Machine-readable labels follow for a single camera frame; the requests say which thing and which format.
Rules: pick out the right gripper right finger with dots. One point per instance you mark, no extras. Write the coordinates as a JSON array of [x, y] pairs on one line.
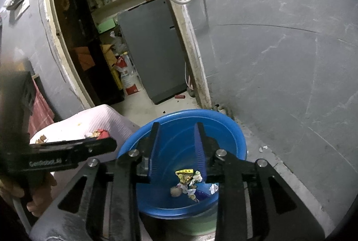
[[252, 191]]

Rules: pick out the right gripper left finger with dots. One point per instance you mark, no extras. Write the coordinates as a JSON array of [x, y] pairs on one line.
[[101, 194]]

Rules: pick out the trash pile in bucket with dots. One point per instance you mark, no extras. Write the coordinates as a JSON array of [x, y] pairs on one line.
[[192, 184]]

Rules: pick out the orange trash scrap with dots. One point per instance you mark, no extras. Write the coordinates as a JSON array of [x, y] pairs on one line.
[[97, 134]]

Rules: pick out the left hand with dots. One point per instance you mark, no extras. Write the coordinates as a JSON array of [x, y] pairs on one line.
[[41, 196]]

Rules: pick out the green stool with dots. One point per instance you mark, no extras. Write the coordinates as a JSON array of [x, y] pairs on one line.
[[198, 225]]

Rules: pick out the red checkered cloth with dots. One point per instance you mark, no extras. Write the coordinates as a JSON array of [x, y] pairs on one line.
[[42, 115]]

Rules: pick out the blue plastic bucket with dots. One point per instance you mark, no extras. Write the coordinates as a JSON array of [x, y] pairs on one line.
[[176, 150]]

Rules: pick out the pink striped table cloth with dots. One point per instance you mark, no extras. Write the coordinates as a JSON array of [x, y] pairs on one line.
[[78, 126]]

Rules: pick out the green box on shelf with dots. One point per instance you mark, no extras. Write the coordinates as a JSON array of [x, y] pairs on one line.
[[106, 25]]

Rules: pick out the grey cabinet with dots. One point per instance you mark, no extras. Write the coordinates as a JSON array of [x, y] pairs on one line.
[[155, 49]]

